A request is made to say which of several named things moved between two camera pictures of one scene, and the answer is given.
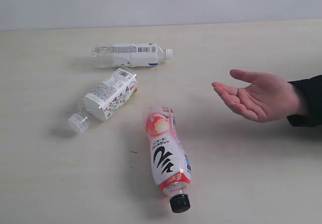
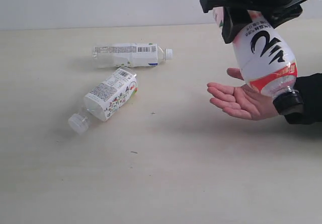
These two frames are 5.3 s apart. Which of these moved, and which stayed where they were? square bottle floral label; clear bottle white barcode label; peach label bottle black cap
Moved: peach label bottle black cap
Stayed: clear bottle white barcode label; square bottle floral label
